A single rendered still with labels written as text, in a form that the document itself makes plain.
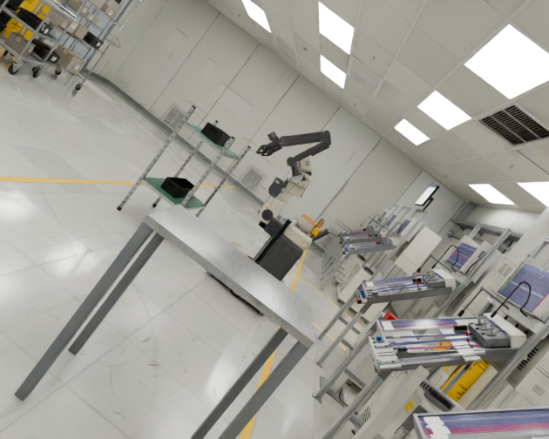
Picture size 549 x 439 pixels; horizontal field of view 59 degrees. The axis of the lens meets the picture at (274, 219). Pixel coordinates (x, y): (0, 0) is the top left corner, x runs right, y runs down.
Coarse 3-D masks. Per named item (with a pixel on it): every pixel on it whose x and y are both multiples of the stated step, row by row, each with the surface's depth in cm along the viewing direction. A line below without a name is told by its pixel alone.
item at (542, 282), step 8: (520, 272) 315; (528, 272) 306; (536, 272) 297; (544, 272) 289; (512, 280) 316; (520, 280) 307; (528, 280) 298; (536, 280) 290; (544, 280) 282; (504, 288) 319; (512, 288) 309; (520, 288) 300; (528, 288) 292; (536, 288) 284; (544, 288) 276; (512, 296) 301; (520, 296) 293; (536, 296) 277; (544, 296) 270; (520, 304) 287; (528, 304) 279; (536, 304) 272
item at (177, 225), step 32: (160, 224) 162; (192, 224) 190; (128, 256) 163; (192, 256) 162; (224, 256) 181; (96, 288) 165; (256, 288) 173; (288, 288) 207; (96, 320) 209; (288, 320) 166; (288, 352) 168; (32, 384) 169
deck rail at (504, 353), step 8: (408, 352) 276; (416, 352) 275; (424, 352) 274; (432, 352) 274; (440, 352) 274; (448, 352) 273; (456, 352) 273; (488, 352) 271; (496, 352) 270; (504, 352) 270; (512, 352) 269; (488, 360) 271; (496, 360) 271
